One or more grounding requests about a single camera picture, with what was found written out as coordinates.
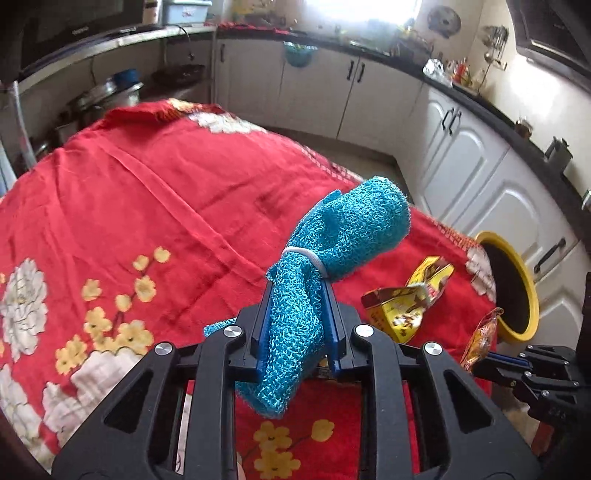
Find window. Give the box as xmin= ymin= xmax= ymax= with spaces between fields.
xmin=300 ymin=0 xmax=423 ymax=29

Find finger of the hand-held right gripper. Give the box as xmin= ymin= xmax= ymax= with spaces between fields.
xmin=472 ymin=361 xmax=529 ymax=391
xmin=484 ymin=351 xmax=534 ymax=367

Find white pole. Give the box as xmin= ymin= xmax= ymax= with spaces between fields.
xmin=7 ymin=82 xmax=38 ymax=172

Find light blue plastic box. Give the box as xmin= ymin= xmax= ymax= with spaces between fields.
xmin=164 ymin=0 xmax=213 ymax=24

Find black microwave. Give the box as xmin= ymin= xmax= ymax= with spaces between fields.
xmin=18 ymin=0 xmax=147 ymax=71

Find white kitchen cabinets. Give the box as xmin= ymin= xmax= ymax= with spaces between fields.
xmin=215 ymin=39 xmax=591 ymax=344

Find yellow rimmed bin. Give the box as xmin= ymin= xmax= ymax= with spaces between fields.
xmin=475 ymin=232 xmax=540 ymax=342

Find grey counter shelf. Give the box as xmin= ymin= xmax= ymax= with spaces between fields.
xmin=14 ymin=23 xmax=218 ymax=89

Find black countertop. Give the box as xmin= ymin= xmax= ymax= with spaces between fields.
xmin=217 ymin=25 xmax=591 ymax=204

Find range hood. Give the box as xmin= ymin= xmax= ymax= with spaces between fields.
xmin=507 ymin=0 xmax=591 ymax=79

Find crumpled foil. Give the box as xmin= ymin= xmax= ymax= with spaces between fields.
xmin=422 ymin=59 xmax=453 ymax=86

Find group of condiment bottles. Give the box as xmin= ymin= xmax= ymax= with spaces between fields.
xmin=452 ymin=58 xmax=486 ymax=91

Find blue mesh cloth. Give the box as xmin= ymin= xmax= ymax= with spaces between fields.
xmin=203 ymin=175 xmax=411 ymax=420

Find wall utensil rack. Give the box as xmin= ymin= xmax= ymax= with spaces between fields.
xmin=482 ymin=25 xmax=509 ymax=71

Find steel pot with lid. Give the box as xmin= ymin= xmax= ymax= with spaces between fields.
xmin=69 ymin=79 xmax=144 ymax=118

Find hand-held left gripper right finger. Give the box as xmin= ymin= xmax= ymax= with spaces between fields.
xmin=322 ymin=281 xmax=542 ymax=480

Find dark wok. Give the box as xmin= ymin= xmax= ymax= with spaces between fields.
xmin=152 ymin=64 xmax=206 ymax=86

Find person's red clothing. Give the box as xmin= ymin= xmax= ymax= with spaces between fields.
xmin=531 ymin=422 xmax=557 ymax=459

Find round wall ornament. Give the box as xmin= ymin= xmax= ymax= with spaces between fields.
xmin=427 ymin=6 xmax=462 ymax=38

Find red floral blanket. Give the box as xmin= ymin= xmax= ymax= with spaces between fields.
xmin=0 ymin=98 xmax=499 ymax=480

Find yellow brown snack wrapper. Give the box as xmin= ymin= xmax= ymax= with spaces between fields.
xmin=361 ymin=256 xmax=455 ymax=344

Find blue hanging basket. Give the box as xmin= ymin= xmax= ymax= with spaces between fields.
xmin=283 ymin=41 xmax=319 ymax=68

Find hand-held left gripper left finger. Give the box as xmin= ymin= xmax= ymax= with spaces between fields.
xmin=51 ymin=281 xmax=278 ymax=480

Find white orange snack wrapper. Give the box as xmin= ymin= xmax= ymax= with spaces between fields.
xmin=459 ymin=307 xmax=504 ymax=372

